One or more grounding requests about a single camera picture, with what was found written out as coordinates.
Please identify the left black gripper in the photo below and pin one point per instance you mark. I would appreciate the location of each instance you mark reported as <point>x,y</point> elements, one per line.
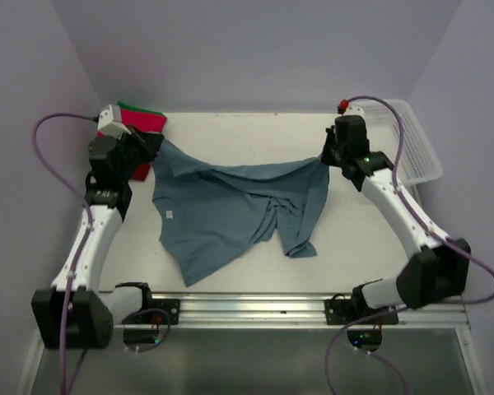
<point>150,145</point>

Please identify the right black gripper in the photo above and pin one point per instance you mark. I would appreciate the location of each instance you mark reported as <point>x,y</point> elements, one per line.
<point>325,157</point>

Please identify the blue-grey t shirt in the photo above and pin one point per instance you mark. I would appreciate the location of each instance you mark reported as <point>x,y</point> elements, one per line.
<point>212,214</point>

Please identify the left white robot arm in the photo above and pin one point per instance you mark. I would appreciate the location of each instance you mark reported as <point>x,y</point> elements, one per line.
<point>70,314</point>

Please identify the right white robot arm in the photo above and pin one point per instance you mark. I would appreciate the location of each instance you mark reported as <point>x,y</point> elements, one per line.
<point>437,266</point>

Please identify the red folded t shirt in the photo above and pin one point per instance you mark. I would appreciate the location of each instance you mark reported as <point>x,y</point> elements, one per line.
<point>143,122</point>

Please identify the white plastic basket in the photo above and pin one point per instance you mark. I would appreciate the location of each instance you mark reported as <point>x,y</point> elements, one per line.
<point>418,161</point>

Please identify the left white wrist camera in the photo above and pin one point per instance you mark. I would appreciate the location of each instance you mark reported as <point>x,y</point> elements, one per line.
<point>110,122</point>

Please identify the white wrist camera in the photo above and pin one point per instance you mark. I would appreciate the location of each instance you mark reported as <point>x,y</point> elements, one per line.
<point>346,107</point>
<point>110,122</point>

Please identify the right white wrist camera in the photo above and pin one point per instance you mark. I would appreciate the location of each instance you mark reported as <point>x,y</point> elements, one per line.
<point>346,107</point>

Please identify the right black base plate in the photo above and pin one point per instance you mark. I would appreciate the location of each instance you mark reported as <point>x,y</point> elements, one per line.
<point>340,310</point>

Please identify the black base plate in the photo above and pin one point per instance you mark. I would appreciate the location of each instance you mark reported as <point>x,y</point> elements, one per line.
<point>164,309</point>
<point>340,310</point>

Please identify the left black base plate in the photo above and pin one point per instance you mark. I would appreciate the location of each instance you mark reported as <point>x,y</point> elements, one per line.
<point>164,309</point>

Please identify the aluminium mounting rail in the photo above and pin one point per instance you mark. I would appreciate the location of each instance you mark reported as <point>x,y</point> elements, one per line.
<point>294,311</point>

